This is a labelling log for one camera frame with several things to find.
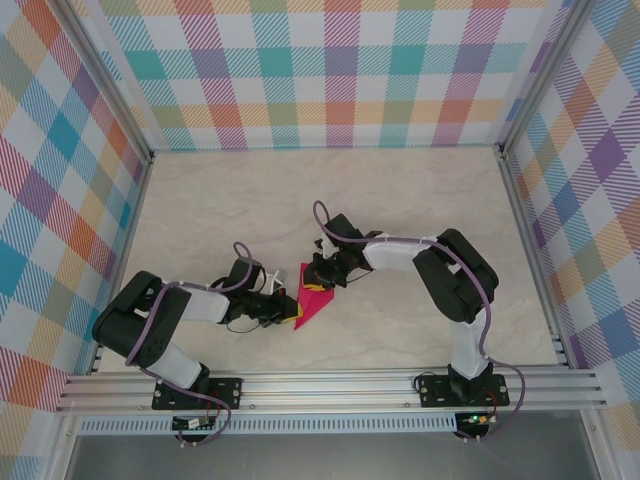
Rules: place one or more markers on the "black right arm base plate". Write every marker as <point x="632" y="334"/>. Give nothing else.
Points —
<point x="435" y="392"/>

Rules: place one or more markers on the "wide aluminium base rail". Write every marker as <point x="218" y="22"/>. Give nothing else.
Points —
<point x="325" y="390"/>

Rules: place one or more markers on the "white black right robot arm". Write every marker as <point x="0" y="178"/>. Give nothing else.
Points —
<point x="390" y="255"/>

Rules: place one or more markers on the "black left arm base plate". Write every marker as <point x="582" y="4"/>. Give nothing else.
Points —
<point x="227" y="392"/>

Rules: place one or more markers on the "aluminium frame post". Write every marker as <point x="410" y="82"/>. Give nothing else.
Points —
<point x="112" y="80"/>
<point x="542" y="75"/>

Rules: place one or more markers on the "aluminium side rail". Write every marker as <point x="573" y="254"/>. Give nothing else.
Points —
<point x="531" y="250"/>
<point x="129" y="235"/>

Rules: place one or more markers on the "magenta cloth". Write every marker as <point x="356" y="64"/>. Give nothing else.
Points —
<point x="315" y="310"/>

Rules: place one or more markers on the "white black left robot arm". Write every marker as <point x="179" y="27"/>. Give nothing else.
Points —
<point x="205" y="305"/>

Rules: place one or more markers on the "short aluminium frame strut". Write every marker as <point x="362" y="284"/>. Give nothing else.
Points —
<point x="595" y="445"/>
<point x="61" y="450"/>

